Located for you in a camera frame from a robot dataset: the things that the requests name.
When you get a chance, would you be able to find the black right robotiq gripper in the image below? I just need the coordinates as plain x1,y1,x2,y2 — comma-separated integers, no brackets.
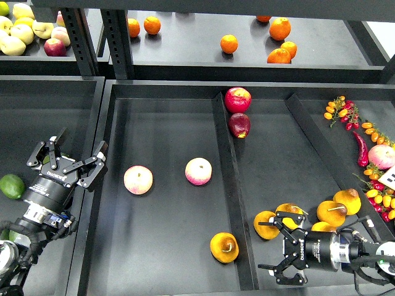
257,211,332,286

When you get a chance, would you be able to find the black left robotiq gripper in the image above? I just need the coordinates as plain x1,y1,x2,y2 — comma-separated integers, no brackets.
22,128,108,213

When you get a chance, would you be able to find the dark green avocado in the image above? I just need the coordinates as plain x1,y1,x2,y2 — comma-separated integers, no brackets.
9,230,30,247

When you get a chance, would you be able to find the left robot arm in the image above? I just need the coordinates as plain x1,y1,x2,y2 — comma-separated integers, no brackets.
1,129,108,295

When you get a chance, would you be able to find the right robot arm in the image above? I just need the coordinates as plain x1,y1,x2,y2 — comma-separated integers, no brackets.
257,211,394,293

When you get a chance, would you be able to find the green avocado top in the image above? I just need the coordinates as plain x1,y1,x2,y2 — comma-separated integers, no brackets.
43,152,70,164

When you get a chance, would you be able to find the yellow pear under gripper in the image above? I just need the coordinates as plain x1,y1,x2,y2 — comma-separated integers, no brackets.
317,200,347,228

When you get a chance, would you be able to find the green lime-like avocado far left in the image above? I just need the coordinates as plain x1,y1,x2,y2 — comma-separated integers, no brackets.
1,174,25,200

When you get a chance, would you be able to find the green avocado bottom left edge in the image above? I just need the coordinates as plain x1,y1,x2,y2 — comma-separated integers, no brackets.
0,229,9,241

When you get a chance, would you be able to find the pale yellow pear top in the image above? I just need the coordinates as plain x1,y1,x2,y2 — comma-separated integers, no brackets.
12,3,35,20

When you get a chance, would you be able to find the black left tray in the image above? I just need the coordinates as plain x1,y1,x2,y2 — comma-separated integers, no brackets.
1,76,104,295

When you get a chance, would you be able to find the black tray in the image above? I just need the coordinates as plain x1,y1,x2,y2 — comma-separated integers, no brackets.
1,76,104,295
67,80,394,295

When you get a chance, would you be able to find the pink apple left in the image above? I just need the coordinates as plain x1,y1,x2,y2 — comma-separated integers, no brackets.
123,165,153,195

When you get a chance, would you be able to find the pink apple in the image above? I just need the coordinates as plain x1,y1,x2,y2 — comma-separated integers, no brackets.
368,144,394,170
123,165,153,195
185,157,212,186

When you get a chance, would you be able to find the cherry tomato bunch bottom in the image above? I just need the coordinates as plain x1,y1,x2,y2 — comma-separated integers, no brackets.
354,163,394,223

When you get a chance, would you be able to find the cherry tomato bunch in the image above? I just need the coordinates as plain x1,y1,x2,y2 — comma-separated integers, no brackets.
354,163,394,223
323,96,360,131

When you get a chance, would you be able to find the red apple on shelf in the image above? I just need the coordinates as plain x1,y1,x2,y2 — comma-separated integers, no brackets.
44,38,67,57

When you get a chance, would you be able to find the red chili pepper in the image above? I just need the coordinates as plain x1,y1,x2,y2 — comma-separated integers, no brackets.
352,131,369,167

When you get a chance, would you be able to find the black middle tray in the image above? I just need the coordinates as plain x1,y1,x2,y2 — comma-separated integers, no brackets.
67,80,394,295

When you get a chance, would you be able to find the white label card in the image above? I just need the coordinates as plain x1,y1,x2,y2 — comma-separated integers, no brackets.
378,166,395,190

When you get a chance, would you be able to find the pale peach on shelf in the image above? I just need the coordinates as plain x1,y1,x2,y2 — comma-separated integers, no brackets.
51,27,70,47

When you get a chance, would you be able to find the pink apple centre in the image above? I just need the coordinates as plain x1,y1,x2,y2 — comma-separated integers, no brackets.
185,157,212,186

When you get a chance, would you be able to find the pink apple far right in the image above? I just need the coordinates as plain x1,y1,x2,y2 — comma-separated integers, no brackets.
368,144,394,170

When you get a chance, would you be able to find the yellow apple on shelf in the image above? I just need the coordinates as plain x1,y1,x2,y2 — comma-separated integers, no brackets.
31,20,54,39

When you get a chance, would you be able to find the pale yellow apple middle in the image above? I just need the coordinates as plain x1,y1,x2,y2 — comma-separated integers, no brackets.
10,24,35,45

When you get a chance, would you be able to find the black shelf upright left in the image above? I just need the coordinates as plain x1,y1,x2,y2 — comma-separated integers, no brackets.
60,7,99,76

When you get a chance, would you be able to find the orange tomato bunch middle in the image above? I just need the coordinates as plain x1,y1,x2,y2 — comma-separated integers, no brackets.
362,121,394,148

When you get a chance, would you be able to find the dark red apple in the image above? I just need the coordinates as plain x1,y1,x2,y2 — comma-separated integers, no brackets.
228,113,251,139

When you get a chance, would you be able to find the orange on shelf left edge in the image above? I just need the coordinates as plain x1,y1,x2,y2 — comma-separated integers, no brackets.
127,18,141,38

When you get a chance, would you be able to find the cherry tomato bunch top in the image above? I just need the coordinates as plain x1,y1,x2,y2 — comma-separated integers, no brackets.
323,96,360,131

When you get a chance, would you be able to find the bright red apple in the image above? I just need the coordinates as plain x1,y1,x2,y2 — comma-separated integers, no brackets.
225,87,252,113

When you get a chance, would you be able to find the green lime on shelf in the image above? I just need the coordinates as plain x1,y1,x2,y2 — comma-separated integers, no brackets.
0,1,10,16

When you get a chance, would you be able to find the orange on shelf front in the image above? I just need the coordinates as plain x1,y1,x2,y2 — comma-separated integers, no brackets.
267,48,291,64

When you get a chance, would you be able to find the black shelf upright post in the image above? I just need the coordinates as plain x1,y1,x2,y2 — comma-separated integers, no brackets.
100,9,135,80

